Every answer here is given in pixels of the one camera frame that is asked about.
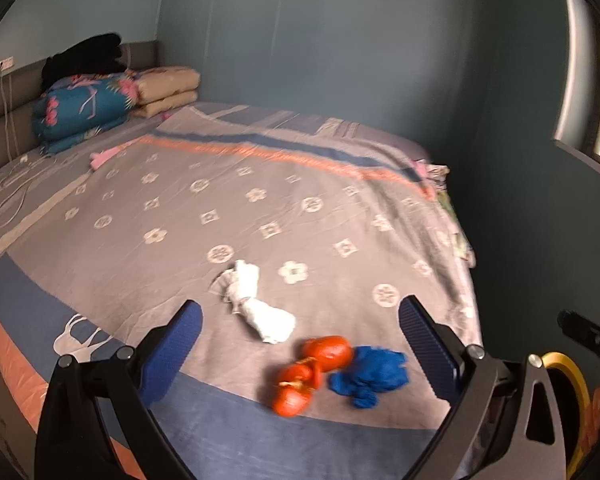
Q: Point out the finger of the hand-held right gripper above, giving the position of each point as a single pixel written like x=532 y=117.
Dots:
x=587 y=332

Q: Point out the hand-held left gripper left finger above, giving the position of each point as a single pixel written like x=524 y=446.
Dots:
x=177 y=345

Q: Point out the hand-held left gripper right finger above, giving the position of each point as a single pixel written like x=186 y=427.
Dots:
x=425 y=345

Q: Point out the blue sock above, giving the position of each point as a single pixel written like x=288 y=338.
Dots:
x=375 y=375

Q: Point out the white cloth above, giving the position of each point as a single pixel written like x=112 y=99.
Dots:
x=267 y=320

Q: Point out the floral under sheet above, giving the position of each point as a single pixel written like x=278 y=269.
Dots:
x=452 y=225

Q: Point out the grey patterned bedsheet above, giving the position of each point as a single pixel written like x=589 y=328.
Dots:
x=230 y=200

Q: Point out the small pink cloth item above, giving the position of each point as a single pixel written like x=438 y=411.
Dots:
x=105 y=157

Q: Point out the beige folded quilt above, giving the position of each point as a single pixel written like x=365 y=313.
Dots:
x=167 y=90

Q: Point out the blue floral folded quilt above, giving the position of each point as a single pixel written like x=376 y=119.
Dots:
x=80 y=107

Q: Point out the window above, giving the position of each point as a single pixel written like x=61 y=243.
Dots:
x=577 y=70

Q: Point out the grey padded headboard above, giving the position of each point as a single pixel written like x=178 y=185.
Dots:
x=10 y=105

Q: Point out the black clothing pile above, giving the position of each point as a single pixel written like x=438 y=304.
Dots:
x=82 y=57

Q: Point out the white wall socket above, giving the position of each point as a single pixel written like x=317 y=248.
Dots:
x=3 y=65

